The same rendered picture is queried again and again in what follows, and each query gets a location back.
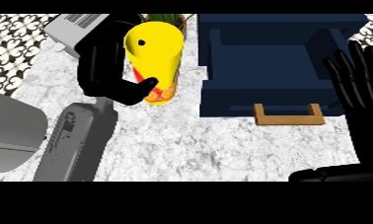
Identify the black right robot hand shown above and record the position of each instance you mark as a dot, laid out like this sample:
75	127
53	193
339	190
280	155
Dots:
358	126

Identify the grey rounded appliance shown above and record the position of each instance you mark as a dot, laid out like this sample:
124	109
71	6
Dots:
19	132

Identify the navy blue drawer front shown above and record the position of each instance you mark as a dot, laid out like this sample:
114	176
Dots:
227	98

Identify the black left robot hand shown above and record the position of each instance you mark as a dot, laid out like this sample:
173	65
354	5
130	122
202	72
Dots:
102	70

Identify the tall yellow cup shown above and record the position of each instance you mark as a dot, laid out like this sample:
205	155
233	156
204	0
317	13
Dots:
158	57

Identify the navy blue drawer box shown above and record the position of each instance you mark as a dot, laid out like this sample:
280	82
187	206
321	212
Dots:
271	57

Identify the green potted plant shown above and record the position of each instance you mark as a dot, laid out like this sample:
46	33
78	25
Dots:
167	18

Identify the grey toaster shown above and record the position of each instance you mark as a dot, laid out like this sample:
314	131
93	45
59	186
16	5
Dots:
72	32

